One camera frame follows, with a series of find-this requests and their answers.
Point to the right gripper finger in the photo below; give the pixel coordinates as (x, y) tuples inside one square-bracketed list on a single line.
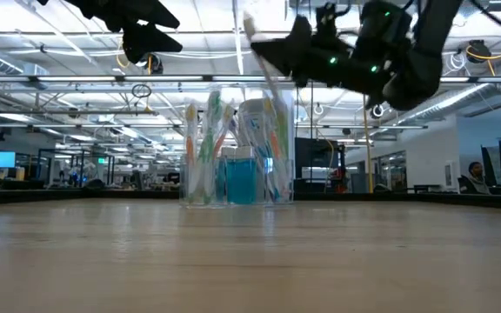
[(291, 54)]

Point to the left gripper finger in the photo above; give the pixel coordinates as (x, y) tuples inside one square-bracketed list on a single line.
[(133, 13), (150, 41)]

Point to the blue toothbrush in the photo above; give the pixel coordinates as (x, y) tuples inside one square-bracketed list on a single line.
[(264, 174), (274, 191)]

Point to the small blue mouthwash bottle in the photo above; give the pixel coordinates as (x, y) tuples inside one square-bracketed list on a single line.
[(242, 182)]

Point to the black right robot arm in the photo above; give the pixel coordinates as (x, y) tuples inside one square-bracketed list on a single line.
[(424, 65)]

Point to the white green wipes canister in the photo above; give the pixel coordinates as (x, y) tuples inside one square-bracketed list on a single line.
[(289, 143)]

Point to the black equipment rack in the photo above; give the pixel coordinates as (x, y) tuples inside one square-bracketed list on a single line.
[(315, 156)]

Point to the person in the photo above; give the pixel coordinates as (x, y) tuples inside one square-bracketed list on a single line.
[(476, 178)]

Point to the blue lit monitor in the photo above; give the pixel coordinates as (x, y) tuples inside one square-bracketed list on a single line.
[(0, 158)]

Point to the black metal cage frame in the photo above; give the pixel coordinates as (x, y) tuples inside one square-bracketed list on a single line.
[(81, 165)]

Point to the black aluminium table frame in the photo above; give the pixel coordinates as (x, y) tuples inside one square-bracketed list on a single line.
[(102, 196)]

